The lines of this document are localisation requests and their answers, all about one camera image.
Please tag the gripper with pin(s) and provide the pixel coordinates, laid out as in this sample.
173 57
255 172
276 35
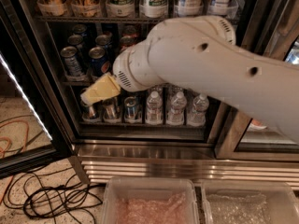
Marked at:
122 71

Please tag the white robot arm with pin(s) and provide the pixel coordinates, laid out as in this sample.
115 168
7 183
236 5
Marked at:
200 54

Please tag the small silver can middle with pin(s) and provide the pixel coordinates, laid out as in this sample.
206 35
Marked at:
112 111

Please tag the small silver can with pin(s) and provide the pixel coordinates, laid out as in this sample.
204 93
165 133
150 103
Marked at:
89 112
112 111

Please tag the blue Pepsi can front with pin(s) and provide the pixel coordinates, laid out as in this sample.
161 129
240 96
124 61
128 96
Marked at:
100 62

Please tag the small blue can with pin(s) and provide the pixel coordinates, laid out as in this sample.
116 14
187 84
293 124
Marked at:
132 109

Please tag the small silver can left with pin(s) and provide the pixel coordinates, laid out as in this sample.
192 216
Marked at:
89 112

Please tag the open glass fridge door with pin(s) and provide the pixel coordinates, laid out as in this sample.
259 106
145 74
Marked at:
36 138

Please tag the white green orange can right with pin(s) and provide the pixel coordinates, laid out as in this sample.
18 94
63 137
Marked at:
153 8

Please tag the metal fridge bottom grille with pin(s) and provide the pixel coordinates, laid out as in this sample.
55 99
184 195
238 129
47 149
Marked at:
100 162

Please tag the white blue can right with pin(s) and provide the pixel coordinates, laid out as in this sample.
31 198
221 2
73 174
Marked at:
224 8

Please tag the water bottle left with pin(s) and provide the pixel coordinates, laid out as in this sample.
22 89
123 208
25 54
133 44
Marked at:
154 109

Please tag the water bottle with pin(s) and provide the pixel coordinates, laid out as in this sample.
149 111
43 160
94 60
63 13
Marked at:
196 110
175 114
154 109

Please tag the water bottle middle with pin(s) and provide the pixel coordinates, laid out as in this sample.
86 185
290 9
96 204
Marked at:
175 114

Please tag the water bottle right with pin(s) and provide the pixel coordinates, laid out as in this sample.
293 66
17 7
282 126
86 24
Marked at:
196 110

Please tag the clear bin pink wrap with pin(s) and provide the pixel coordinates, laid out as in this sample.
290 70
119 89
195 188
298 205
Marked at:
148 200

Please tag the clear bin bubble wrap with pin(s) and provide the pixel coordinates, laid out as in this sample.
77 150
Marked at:
249 202

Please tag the middle wire shelf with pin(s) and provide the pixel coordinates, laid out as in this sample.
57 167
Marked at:
78 83

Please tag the wire shelf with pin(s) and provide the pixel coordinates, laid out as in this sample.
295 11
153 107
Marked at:
128 20
78 83

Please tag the top wire shelf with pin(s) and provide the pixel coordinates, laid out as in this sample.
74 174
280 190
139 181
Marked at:
128 20

